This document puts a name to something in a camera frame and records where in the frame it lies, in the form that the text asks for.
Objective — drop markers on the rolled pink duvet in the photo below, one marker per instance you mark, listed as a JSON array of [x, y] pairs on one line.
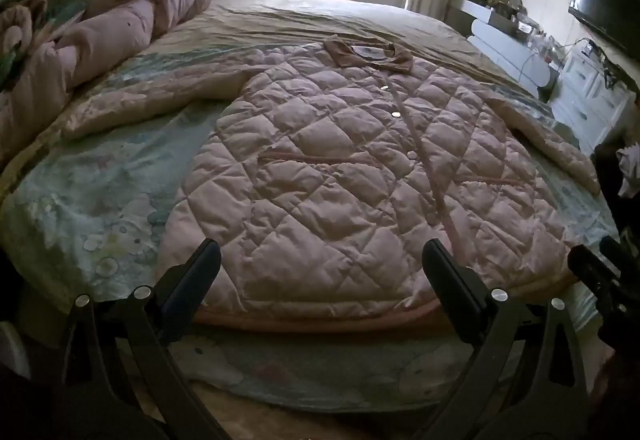
[[115, 30]]

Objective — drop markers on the floral printed pillow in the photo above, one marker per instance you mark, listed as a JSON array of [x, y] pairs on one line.
[[20, 20]]

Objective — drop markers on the white vanity desk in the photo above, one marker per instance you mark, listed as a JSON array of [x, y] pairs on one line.
[[500, 50]]

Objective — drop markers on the dark chair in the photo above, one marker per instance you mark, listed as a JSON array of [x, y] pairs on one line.
[[605, 180]]

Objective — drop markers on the white dresser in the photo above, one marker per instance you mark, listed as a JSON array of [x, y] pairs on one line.
[[585, 90]]

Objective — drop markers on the white crumpled cloth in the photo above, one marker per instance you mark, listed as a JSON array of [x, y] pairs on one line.
[[630, 170]]

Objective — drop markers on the pink quilted coat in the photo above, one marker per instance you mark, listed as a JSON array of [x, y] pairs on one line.
[[325, 170]]

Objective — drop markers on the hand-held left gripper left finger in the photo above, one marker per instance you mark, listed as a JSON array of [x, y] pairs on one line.
[[192, 280]]

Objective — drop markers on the cluster of cosmetic bottles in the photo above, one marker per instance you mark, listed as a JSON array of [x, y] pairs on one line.
[[542, 42]]

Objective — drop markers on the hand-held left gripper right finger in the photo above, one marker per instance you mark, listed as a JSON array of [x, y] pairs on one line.
[[450, 280]]

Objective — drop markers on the bed with cartoon printed sheet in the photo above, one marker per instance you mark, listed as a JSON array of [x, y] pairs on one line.
[[100, 200]]

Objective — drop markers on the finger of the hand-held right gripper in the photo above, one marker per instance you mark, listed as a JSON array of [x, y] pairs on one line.
[[620, 252], [590, 270]]

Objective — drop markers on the dark box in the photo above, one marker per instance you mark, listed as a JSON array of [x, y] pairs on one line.
[[505, 25]]

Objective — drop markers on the black flat television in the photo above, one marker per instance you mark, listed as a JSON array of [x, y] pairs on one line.
[[605, 5]]

